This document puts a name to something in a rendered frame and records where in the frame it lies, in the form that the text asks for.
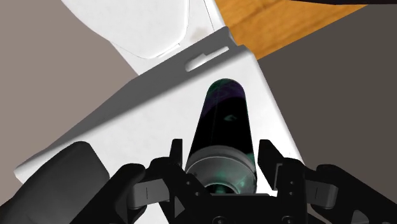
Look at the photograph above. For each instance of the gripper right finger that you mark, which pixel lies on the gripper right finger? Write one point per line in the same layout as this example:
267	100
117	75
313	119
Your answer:
341	198

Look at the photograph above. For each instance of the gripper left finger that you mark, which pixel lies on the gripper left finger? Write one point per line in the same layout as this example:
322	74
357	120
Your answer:
62	186

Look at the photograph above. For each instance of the dark bottle with grey cap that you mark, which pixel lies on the dark bottle with grey cap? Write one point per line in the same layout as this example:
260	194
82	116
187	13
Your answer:
223	133

